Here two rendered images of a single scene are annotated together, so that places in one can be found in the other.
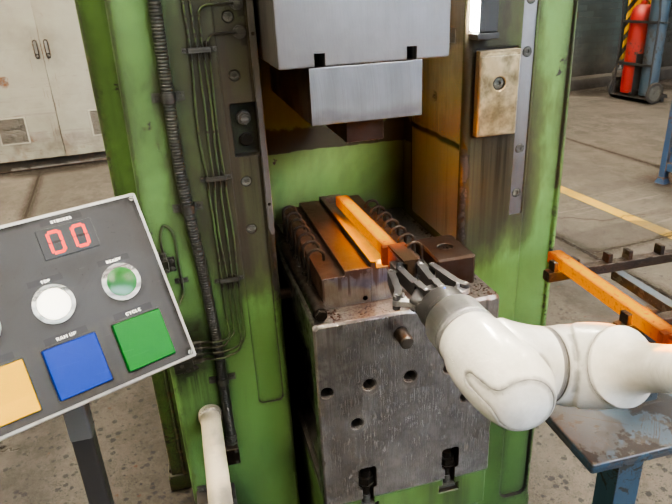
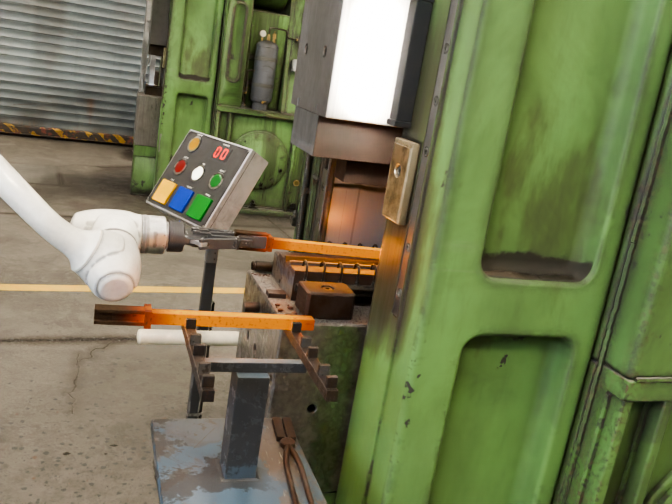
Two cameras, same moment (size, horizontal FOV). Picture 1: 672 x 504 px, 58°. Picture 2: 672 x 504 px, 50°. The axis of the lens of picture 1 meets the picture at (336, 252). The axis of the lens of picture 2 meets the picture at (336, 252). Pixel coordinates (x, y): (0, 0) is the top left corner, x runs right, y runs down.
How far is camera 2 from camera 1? 2.05 m
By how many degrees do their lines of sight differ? 78
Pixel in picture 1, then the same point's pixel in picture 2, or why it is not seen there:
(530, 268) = (395, 392)
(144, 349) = (194, 210)
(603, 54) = not seen: outside the picture
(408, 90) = (312, 135)
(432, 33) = (323, 98)
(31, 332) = (186, 178)
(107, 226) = (233, 157)
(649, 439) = (169, 453)
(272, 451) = not seen: hidden behind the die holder
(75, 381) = (174, 203)
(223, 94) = not seen: hidden behind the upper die
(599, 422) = (199, 437)
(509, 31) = (420, 127)
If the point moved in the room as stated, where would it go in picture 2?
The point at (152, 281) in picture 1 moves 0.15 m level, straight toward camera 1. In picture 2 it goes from (222, 188) to (171, 184)
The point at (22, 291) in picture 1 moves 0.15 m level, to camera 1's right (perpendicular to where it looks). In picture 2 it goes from (197, 163) to (192, 170)
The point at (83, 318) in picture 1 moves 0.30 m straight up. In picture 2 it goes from (197, 185) to (208, 85)
